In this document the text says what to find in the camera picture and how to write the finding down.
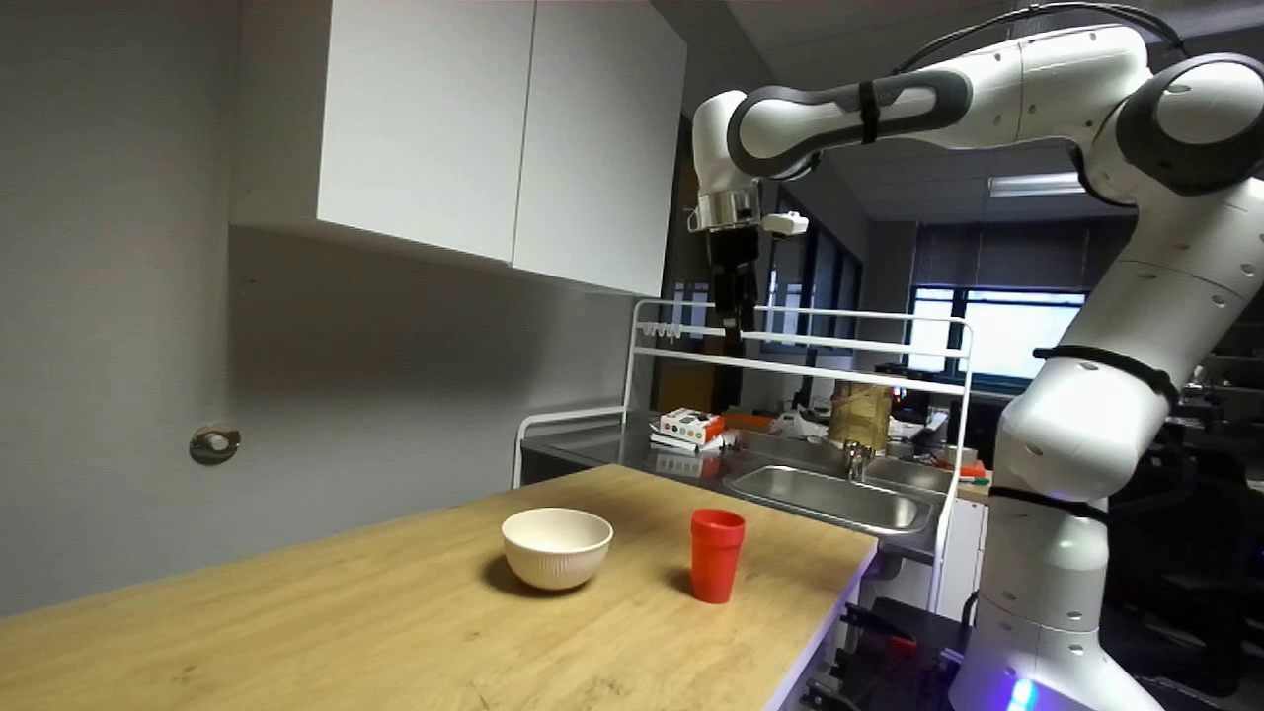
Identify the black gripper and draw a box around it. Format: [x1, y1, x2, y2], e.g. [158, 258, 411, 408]
[708, 230, 760, 333]

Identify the red plastic cup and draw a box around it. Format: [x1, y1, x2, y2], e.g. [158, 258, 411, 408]
[691, 510, 747, 605]

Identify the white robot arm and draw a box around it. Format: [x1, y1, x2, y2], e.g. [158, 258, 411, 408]
[691, 6, 1264, 711]

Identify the white ceramic bowl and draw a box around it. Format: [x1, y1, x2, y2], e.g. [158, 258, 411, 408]
[503, 506, 615, 592]

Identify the red and white box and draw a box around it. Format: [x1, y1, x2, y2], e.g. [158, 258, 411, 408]
[652, 408, 726, 455]

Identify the brown bottle on rack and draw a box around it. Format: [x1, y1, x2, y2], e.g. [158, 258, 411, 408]
[830, 381, 893, 455]

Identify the bright window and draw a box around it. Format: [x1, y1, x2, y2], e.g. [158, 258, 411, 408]
[910, 288, 1081, 379]

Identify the stainless steel sink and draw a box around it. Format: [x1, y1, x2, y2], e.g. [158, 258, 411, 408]
[726, 464, 927, 535]

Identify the white wire dish rack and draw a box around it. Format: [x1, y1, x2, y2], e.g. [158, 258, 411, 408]
[511, 300, 973, 560]

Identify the white wall cabinet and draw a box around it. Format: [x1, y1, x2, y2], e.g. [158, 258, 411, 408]
[231, 0, 691, 300]

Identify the round grey wall fitting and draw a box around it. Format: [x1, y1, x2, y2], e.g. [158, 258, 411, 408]
[188, 425, 242, 464]

